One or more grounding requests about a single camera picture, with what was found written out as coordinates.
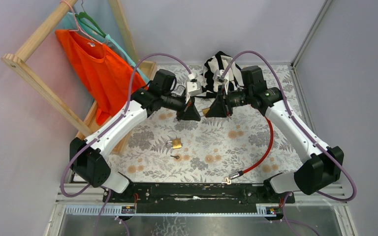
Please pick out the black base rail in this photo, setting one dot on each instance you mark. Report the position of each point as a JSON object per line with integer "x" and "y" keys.
{"x": 163, "y": 198}

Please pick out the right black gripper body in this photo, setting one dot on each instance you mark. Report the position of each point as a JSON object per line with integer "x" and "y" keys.
{"x": 237, "y": 98}

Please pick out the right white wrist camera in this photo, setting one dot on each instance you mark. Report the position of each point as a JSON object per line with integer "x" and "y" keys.
{"x": 222, "y": 79}

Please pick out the light blue shirt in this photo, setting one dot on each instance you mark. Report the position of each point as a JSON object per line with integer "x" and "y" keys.
{"x": 127, "y": 55}

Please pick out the floral tablecloth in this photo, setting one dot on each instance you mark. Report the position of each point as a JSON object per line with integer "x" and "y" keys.
{"x": 212, "y": 149}

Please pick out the green hanger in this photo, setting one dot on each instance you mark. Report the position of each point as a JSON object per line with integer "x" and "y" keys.
{"x": 84, "y": 18}

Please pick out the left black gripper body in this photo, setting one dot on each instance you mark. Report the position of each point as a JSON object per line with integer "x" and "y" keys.
{"x": 177, "y": 103}

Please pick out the pink hanger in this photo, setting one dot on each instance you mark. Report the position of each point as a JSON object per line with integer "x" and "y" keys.
{"x": 78, "y": 27}

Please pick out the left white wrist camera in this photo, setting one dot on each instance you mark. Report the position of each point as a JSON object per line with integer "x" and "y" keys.
{"x": 193, "y": 87}

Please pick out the brass padlock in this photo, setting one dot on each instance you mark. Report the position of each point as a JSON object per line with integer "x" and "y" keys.
{"x": 205, "y": 111}
{"x": 174, "y": 144}

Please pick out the orange t-shirt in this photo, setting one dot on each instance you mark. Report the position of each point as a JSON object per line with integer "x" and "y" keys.
{"x": 111, "y": 98}

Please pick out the black white striped cloth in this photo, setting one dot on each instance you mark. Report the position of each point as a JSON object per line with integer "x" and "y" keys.
{"x": 209, "y": 84}

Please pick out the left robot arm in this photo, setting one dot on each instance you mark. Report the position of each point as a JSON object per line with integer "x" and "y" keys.
{"x": 89, "y": 156}

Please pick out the wooden clothes rack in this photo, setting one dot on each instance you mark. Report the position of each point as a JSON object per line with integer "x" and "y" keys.
{"x": 17, "y": 62}

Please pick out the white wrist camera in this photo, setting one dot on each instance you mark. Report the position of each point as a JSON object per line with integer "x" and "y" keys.
{"x": 193, "y": 87}
{"x": 222, "y": 79}

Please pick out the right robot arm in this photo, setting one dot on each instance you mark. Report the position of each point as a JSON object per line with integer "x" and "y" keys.
{"x": 320, "y": 162}

